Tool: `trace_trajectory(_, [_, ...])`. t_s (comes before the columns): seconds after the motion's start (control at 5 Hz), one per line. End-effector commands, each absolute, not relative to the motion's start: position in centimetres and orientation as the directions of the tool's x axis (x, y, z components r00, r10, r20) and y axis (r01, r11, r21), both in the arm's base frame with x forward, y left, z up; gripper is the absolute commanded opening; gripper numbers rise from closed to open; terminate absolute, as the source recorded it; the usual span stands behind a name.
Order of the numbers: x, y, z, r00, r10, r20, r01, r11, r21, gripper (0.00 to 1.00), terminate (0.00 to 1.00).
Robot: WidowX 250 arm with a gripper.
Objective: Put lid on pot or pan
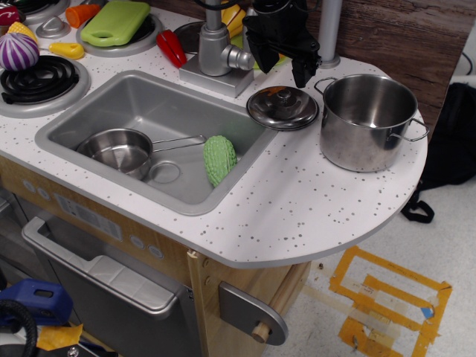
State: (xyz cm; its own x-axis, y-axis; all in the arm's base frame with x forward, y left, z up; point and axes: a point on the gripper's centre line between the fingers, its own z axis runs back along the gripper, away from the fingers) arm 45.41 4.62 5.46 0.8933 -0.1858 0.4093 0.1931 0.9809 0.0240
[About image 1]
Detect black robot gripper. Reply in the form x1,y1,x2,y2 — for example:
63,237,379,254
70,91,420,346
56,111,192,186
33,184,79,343
243,1,321,89

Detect round steel pot lid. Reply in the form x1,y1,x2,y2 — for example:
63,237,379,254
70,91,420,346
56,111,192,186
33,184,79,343
246,86,320,131

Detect large stainless steel pot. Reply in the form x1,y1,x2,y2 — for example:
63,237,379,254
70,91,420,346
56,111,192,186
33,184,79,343
314,74,429,173

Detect silver toy faucet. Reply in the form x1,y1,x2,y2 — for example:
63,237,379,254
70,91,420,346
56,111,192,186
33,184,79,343
179,1,255,97

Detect yellow toy fruit slice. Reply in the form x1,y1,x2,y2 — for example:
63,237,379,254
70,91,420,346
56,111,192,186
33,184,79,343
221,4,246,38

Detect grey metal pole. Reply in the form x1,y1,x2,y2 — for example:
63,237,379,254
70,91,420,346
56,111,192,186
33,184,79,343
318,0,343,69

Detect green toy bitter gourd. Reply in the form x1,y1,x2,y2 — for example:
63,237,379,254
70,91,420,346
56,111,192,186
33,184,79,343
203,135,237,187

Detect red toy chili pepper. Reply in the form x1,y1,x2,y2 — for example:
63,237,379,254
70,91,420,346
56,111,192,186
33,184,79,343
155,30,187,68

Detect grey toy sink basin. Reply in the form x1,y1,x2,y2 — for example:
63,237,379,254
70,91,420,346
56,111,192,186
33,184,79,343
35,71,276,216

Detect green plastic cutting board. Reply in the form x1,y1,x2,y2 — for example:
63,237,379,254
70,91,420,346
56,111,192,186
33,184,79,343
80,1,150,48

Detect small steel saucepan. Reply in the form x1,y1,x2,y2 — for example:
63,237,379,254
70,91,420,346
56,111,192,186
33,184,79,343
76,129,207,180

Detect black backpack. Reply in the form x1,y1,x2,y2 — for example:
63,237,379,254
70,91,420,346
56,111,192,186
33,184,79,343
402,83,475,224

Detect yellow toy squash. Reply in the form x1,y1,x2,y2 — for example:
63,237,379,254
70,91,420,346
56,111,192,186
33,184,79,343
48,42,85,60

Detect orange toy carrot piece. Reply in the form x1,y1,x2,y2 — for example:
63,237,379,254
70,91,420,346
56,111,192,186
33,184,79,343
65,4,101,28

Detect silver stove knob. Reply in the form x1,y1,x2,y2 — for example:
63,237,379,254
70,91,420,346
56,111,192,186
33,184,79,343
36,16,71,39

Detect black coil stove burner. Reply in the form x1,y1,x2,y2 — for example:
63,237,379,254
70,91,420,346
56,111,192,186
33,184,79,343
1,55,91,119

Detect grey side hook plate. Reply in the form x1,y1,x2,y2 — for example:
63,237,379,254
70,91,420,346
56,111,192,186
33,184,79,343
219,282,289,346

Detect purple striped toy onion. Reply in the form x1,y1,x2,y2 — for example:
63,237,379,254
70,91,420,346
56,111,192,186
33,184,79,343
1,33,39,71

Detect yellow toy corn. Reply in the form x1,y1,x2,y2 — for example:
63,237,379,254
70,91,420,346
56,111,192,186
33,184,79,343
7,22,38,43

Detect wooden toy kitchen cabinet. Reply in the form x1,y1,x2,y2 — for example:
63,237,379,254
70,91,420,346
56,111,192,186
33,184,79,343
1,158,310,356

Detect grey toy oven door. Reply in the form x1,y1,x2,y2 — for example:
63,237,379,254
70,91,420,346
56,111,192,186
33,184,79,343
22,217,200,356

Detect blue clamp device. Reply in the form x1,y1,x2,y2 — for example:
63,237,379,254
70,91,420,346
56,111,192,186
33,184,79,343
1,278,74,326

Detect grey burner ring back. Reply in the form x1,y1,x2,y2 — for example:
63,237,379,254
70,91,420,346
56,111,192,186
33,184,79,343
75,13,165,58

